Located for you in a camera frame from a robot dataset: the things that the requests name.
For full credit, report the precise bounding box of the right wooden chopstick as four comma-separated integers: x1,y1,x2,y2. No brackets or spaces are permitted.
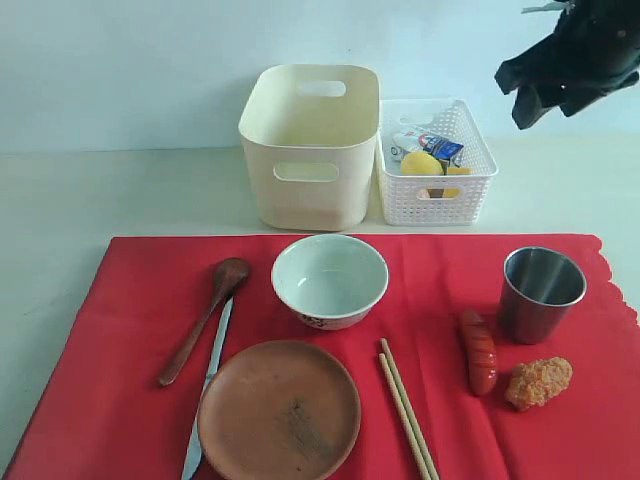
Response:
380,338,440,480

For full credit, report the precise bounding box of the brown wooden plate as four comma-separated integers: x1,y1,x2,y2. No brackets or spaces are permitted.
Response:
197,340,362,479

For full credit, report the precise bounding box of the yellow lemon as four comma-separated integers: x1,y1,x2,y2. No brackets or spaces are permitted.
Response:
401,151,444,176

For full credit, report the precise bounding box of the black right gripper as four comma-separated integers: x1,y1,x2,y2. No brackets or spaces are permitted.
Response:
494,0,639,130

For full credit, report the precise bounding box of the white perforated plastic basket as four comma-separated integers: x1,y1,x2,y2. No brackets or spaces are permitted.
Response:
375,98,498,226

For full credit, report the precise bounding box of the blue white milk carton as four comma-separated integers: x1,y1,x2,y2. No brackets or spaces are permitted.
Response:
390,126,464,167

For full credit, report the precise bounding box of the fried chicken piece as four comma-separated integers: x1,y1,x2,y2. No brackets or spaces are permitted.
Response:
505,357,573,411

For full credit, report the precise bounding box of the stainless steel cup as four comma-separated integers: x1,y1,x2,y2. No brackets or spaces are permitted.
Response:
497,246,587,345

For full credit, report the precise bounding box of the dark wooden spoon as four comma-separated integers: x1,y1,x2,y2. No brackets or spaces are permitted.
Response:
158,257,251,387

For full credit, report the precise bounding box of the steel table knife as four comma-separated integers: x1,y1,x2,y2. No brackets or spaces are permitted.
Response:
181,297,234,480

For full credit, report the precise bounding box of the white ceramic floral bowl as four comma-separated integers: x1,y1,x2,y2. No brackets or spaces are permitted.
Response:
271,234,390,331

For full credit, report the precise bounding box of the yellow cheese wedge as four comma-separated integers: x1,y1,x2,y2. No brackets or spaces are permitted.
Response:
443,166,473,198

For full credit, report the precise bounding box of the red grilled sausage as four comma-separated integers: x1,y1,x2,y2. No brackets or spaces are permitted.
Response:
459,310,498,396

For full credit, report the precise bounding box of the cream plastic storage bin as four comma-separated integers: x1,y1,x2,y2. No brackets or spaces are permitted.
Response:
238,64,380,231

